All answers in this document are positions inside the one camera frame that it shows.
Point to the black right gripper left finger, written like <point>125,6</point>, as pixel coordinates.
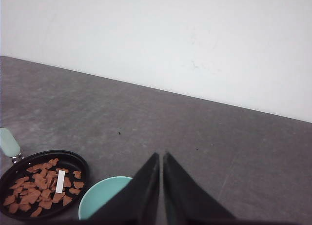
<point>136,203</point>

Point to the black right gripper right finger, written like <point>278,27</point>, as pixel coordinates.
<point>186,202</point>

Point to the mint green bowl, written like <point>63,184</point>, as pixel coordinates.
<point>99,194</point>

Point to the black frying pan mint handle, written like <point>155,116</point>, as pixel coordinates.
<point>11,149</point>

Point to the white rectangular strip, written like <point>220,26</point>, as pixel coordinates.
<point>60,181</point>

